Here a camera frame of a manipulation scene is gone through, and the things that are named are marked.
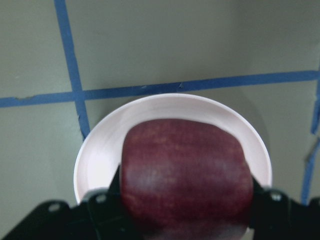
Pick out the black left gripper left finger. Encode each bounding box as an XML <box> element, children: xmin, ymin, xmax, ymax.
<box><xmin>4</xmin><ymin>170</ymin><xmax>143</xmax><ymax>240</ymax></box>

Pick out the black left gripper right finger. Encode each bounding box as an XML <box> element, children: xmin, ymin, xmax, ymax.
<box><xmin>248</xmin><ymin>178</ymin><xmax>320</xmax><ymax>240</ymax></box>

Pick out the red apple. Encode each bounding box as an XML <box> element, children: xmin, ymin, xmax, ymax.
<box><xmin>120</xmin><ymin>119</ymin><xmax>253</xmax><ymax>240</ymax></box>

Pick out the pink plate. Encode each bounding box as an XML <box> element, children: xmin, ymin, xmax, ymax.
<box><xmin>73</xmin><ymin>93</ymin><xmax>272</xmax><ymax>203</ymax></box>

